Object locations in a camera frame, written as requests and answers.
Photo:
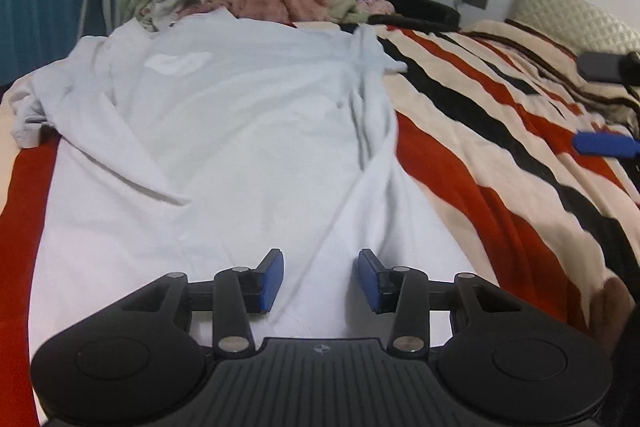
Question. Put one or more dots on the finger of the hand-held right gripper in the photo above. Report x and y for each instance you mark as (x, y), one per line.
(602, 145)
(602, 67)

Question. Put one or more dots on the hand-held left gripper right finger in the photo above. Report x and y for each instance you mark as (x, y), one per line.
(368, 281)

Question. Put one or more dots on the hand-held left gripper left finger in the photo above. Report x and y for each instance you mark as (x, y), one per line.
(272, 281)

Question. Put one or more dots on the white shirt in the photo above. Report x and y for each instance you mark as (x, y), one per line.
(225, 147)

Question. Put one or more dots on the cream quilted pillow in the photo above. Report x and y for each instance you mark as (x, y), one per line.
(565, 14)

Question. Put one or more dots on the striped fleece blanket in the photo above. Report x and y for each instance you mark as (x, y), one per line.
(500, 147)

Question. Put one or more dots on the black cushion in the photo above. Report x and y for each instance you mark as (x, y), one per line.
(425, 9)

